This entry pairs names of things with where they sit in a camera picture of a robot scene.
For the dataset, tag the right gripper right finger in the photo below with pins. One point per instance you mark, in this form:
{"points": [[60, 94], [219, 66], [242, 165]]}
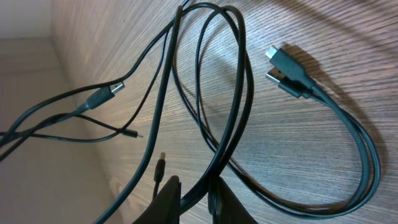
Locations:
{"points": [[224, 206]]}

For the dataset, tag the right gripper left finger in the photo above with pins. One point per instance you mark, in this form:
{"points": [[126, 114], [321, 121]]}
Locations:
{"points": [[165, 209]]}

